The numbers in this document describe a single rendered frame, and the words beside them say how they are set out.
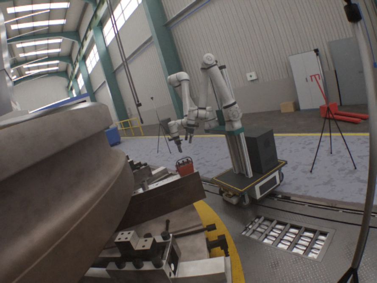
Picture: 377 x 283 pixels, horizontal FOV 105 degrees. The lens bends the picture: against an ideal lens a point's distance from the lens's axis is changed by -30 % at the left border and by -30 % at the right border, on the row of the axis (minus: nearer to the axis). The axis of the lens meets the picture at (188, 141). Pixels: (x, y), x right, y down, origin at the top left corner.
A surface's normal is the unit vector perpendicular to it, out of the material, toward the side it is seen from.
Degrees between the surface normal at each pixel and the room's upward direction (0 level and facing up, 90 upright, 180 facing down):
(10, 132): 90
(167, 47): 90
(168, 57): 90
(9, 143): 90
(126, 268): 0
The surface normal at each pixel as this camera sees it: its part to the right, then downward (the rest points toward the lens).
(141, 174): 0.61, 0.01
